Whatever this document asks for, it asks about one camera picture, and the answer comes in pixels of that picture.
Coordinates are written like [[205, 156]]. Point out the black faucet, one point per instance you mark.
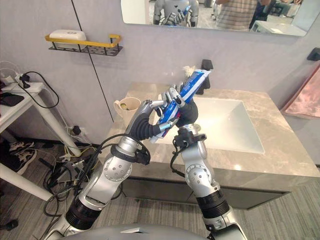
[[207, 64]]

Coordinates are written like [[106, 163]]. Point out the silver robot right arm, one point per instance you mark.
[[200, 175]]

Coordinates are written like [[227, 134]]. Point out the white power strip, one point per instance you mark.
[[7, 80]]

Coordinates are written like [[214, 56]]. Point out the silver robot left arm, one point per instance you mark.
[[115, 172]]

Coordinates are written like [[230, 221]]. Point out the black white sneaker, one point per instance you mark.
[[25, 160], [21, 146]]

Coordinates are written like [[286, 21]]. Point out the flat black pouch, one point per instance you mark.
[[11, 99]]

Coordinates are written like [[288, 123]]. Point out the white fluffy sponge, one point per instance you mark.
[[188, 69]]

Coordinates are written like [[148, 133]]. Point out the wall mirror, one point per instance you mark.
[[225, 15]]

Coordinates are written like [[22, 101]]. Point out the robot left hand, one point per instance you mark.
[[140, 125]]

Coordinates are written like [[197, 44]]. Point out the black yellow wall shelf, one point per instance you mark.
[[100, 50]]

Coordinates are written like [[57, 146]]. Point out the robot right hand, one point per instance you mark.
[[190, 113]]

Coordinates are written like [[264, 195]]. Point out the white sink basin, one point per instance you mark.
[[225, 125]]

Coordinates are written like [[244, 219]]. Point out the blue white toothpaste tube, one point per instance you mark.
[[195, 80]]

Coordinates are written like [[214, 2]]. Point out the wall socket with black plug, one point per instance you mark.
[[77, 130]]

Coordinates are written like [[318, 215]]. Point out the white soap box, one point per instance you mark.
[[67, 35]]

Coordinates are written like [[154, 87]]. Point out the white side table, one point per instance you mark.
[[57, 125]]

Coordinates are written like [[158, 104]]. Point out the silver robot torso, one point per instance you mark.
[[120, 233]]

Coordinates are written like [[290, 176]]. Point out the grey vanity cabinet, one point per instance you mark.
[[162, 187]]

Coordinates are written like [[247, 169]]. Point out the small black floor object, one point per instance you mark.
[[8, 225]]

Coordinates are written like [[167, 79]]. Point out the pink towel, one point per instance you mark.
[[307, 100]]

